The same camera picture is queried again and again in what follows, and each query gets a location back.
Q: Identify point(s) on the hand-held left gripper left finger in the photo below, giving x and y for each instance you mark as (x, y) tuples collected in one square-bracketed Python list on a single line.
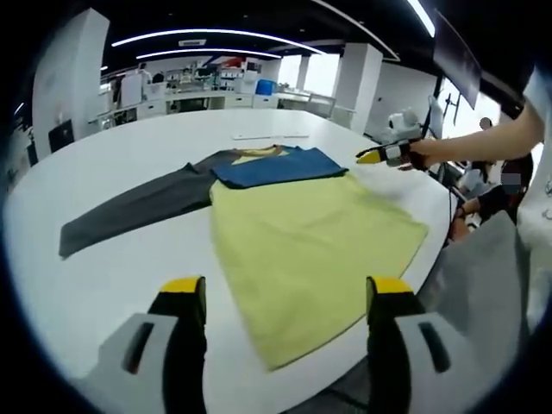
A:
[(172, 366)]

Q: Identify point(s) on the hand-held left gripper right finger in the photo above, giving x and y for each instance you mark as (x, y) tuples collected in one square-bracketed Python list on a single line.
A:
[(392, 366)]

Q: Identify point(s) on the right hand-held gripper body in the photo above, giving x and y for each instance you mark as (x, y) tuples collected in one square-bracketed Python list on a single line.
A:
[(403, 125)]

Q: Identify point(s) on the yellow grey blue garment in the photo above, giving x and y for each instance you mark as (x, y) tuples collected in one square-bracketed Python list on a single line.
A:
[(310, 241)]

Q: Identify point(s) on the black tripod stand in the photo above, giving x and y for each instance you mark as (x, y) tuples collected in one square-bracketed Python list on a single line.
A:
[(448, 108)]

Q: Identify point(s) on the dark hanging screen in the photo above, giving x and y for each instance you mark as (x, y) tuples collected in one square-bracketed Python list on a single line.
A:
[(459, 60)]

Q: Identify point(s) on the straight diagonal ceiling light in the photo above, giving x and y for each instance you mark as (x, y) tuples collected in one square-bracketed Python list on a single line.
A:
[(422, 17)]

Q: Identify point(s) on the blue storage bin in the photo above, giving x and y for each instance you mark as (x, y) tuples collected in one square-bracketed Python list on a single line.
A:
[(265, 87)]

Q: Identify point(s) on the person's grey trousers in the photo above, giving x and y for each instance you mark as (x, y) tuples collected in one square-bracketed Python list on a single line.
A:
[(478, 276)]

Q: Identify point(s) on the person's white shirt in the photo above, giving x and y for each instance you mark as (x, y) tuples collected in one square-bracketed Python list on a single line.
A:
[(539, 194)]

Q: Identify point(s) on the short curved ceiling light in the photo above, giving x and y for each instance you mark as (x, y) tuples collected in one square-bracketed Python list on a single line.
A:
[(207, 51)]

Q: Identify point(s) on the long curved ceiling light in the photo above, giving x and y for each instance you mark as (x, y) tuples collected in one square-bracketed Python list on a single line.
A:
[(215, 32)]

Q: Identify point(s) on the ceiling air vent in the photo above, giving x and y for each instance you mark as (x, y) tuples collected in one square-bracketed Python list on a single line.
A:
[(192, 42)]

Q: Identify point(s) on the tall white cabinet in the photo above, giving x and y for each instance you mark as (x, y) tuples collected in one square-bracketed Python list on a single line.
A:
[(132, 90)]

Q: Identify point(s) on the black chair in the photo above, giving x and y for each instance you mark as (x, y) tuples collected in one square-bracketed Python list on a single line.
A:
[(60, 136)]

